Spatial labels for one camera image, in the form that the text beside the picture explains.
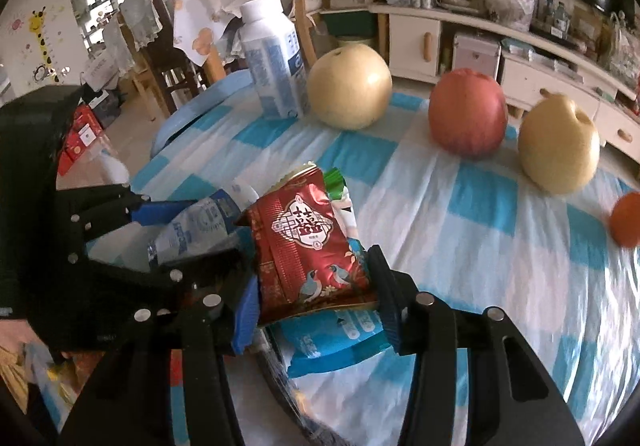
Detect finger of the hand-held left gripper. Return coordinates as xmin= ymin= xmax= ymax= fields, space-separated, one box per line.
xmin=70 ymin=246 xmax=257 ymax=315
xmin=75 ymin=183 xmax=202 ymax=240

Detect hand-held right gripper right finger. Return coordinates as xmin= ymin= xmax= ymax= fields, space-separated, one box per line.
xmin=366 ymin=245 xmax=586 ymax=446

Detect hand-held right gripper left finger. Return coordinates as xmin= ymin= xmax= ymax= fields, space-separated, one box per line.
xmin=57 ymin=276 xmax=261 ymax=446

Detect plastic water bottle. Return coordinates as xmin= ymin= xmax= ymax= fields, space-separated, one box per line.
xmin=147 ymin=179 xmax=261 ymax=269

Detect red snack packet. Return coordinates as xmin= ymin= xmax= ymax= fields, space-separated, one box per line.
xmin=235 ymin=163 xmax=378 ymax=327

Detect light blue snack packet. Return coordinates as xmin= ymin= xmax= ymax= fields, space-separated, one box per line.
xmin=260 ymin=236 xmax=396 ymax=379

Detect red gift boxes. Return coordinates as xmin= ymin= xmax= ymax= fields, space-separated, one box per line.
xmin=57 ymin=104 xmax=103 ymax=177

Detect blue white checkered tablecloth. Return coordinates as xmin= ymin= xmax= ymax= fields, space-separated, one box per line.
xmin=130 ymin=71 xmax=640 ymax=446

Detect dark wooden chair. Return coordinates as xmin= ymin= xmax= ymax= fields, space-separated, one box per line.
xmin=142 ymin=0 xmax=201 ymax=114

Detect white orange-print dining tablecloth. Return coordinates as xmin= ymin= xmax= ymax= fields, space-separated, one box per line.
xmin=172 ymin=0 xmax=241 ymax=67

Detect white plastic milk bottle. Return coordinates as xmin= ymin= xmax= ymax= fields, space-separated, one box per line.
xmin=239 ymin=0 xmax=308 ymax=120

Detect red apple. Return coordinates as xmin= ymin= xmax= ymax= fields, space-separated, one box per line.
xmin=428 ymin=68 xmax=509 ymax=158

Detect small yellow pear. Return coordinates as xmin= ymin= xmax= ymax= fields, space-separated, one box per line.
xmin=306 ymin=44 xmax=393 ymax=130

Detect large yellow pear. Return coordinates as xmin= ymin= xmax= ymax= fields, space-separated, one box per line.
xmin=517 ymin=94 xmax=601 ymax=194

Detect orange tangerine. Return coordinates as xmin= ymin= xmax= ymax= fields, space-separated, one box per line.
xmin=609 ymin=192 xmax=640 ymax=248

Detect white storage box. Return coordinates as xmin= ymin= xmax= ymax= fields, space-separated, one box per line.
xmin=452 ymin=31 xmax=502 ymax=82

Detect white tv cabinet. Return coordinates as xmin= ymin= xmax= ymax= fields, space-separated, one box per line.
xmin=320 ymin=1 xmax=640 ymax=152

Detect clear plastic bag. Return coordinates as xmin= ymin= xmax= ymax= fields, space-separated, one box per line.
xmin=485 ymin=0 xmax=536 ymax=32

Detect giraffe wall sticker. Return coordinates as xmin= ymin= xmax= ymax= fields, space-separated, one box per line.
xmin=27 ymin=6 xmax=61 ymax=82

